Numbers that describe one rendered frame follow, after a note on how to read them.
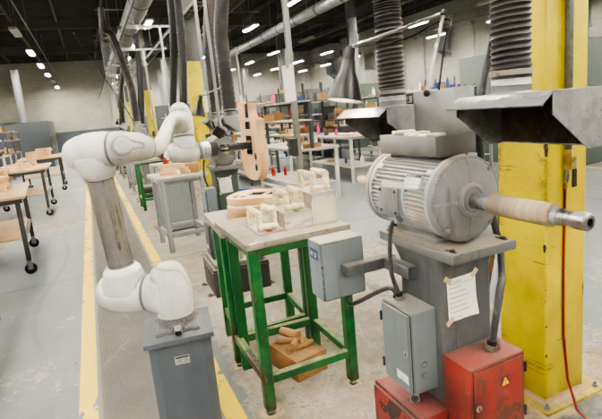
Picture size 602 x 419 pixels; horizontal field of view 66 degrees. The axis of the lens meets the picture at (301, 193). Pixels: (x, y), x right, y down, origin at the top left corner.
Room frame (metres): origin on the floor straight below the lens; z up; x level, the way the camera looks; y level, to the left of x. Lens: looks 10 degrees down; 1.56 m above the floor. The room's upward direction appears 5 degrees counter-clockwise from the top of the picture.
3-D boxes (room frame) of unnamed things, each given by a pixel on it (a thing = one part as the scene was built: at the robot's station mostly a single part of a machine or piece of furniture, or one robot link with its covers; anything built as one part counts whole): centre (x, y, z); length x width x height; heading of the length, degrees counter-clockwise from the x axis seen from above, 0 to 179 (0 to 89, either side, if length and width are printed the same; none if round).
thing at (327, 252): (1.47, -0.15, 0.99); 0.24 x 0.21 x 0.26; 23
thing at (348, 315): (2.40, -0.19, 0.45); 0.05 x 0.05 x 0.90; 23
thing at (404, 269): (1.44, -0.30, 1.02); 0.13 x 0.04 x 0.04; 23
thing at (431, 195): (1.48, -0.40, 1.25); 0.41 x 0.27 x 0.26; 23
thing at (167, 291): (1.86, 0.58, 0.87); 0.18 x 0.16 x 0.22; 83
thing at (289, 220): (2.52, 0.08, 0.98); 0.27 x 0.16 x 0.09; 22
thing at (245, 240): (2.56, 0.15, 0.55); 0.62 x 0.58 x 0.76; 23
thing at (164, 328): (1.84, 0.57, 0.73); 0.22 x 0.18 x 0.06; 16
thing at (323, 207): (2.58, -0.07, 1.02); 0.27 x 0.15 x 0.17; 22
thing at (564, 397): (2.24, -1.18, 0.02); 0.40 x 0.40 x 0.02; 23
